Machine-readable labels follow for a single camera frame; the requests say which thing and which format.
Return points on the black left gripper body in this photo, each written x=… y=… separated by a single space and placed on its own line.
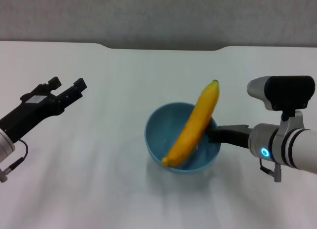
x=29 y=112

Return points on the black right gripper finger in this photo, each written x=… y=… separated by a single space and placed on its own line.
x=234 y=126
x=214 y=134

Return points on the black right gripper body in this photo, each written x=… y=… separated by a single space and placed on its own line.
x=235 y=137

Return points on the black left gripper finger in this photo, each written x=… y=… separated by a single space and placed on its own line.
x=73 y=91
x=50 y=84

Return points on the yellow plastic banana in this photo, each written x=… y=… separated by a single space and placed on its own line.
x=195 y=125

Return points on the blue plastic bowl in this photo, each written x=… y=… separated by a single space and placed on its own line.
x=161 y=130

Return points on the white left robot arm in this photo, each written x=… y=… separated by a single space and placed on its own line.
x=5 y=147

